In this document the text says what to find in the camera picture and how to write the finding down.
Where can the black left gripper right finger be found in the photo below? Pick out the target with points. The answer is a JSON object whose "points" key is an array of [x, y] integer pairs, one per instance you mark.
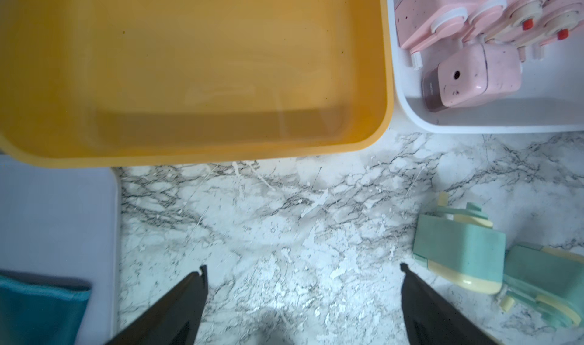
{"points": [[430, 319]]}

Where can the lilac plastic tray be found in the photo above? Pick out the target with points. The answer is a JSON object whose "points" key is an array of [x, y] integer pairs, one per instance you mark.
{"points": [[65, 223]]}

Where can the green sharpener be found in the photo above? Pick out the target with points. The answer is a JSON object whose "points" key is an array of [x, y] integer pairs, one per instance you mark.
{"points": [[461, 246], [547, 280]]}

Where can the yellow plastic storage box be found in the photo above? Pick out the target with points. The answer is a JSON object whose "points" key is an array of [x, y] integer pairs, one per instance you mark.
{"points": [[120, 83]]}

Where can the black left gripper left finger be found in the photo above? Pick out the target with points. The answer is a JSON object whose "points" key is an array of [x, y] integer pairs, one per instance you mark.
{"points": [[173, 319]]}

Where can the teal cloth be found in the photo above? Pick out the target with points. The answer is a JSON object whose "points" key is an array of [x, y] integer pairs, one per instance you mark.
{"points": [[34, 311]]}

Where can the white plastic storage box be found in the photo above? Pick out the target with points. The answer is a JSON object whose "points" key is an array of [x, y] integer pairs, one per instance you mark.
{"points": [[549, 100]]}

